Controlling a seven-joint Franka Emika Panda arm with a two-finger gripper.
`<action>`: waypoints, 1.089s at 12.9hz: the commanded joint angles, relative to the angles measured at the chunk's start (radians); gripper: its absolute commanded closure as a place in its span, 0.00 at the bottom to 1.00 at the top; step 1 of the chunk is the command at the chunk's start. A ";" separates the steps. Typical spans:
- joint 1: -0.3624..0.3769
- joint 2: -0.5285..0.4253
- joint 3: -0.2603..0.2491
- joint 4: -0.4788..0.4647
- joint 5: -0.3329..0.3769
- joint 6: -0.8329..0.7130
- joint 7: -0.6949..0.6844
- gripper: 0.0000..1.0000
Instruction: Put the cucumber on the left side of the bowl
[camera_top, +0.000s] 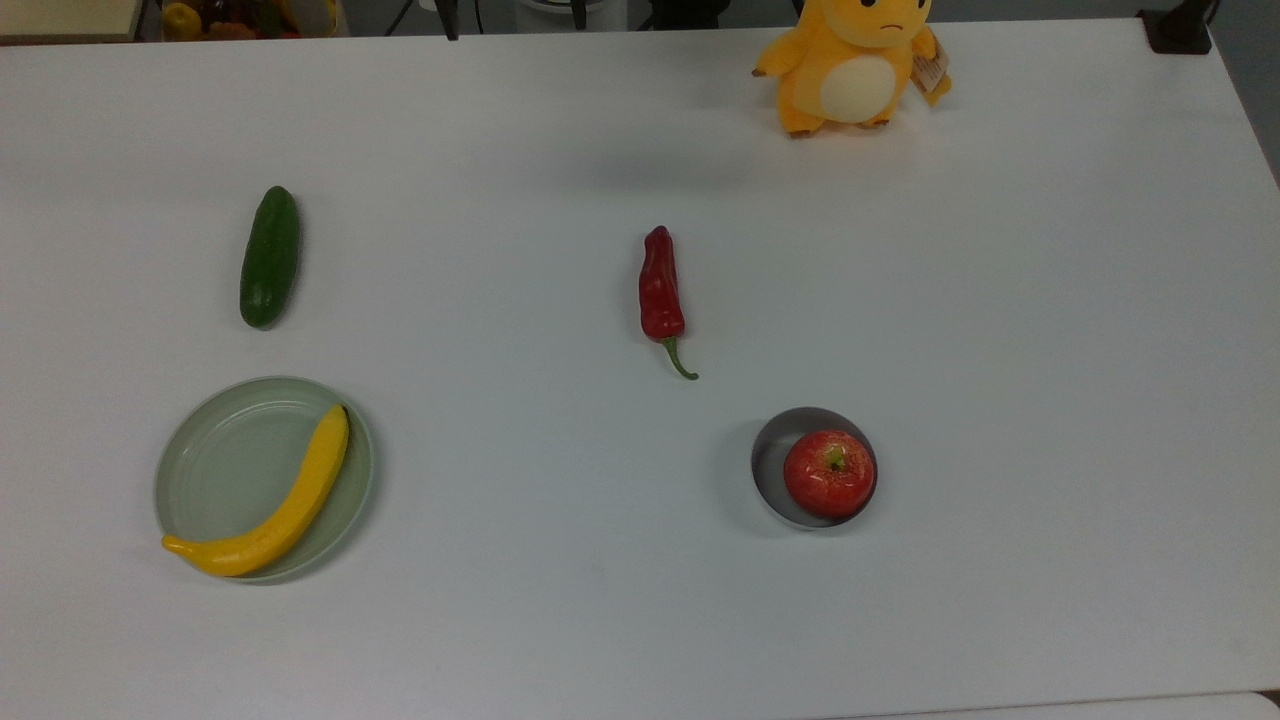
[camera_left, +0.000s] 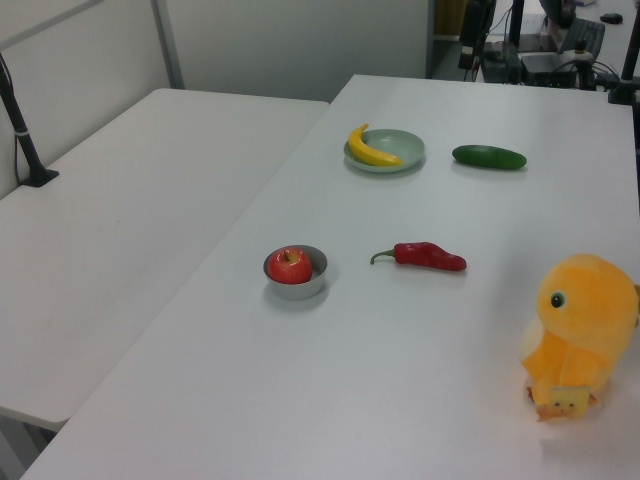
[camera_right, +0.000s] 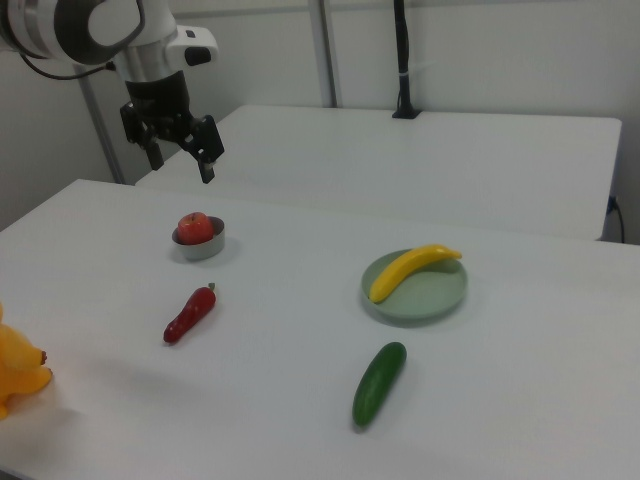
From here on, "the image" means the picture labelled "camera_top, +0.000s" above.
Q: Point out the small grey metal bowl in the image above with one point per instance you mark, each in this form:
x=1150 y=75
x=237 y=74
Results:
x=770 y=460

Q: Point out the green cucumber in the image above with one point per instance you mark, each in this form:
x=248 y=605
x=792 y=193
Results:
x=269 y=258

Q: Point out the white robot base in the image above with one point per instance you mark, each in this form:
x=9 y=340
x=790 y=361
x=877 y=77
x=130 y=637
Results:
x=570 y=12

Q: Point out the red chili pepper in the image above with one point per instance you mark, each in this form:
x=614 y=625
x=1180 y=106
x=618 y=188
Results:
x=660 y=290

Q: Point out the red apple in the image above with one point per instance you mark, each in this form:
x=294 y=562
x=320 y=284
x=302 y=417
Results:
x=829 y=473

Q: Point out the yellow plush toy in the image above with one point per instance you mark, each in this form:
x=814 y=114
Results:
x=850 y=70

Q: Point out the yellow banana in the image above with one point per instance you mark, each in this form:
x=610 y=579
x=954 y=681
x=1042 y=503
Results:
x=290 y=510

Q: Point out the pale green plate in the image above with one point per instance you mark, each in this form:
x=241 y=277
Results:
x=225 y=465

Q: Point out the bin of toy fruit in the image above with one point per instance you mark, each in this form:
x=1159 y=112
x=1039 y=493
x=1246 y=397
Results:
x=240 y=18

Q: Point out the black clamp block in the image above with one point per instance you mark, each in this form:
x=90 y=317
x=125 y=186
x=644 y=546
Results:
x=1178 y=28

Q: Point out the beige box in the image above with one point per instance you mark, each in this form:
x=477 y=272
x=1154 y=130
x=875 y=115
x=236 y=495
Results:
x=65 y=18

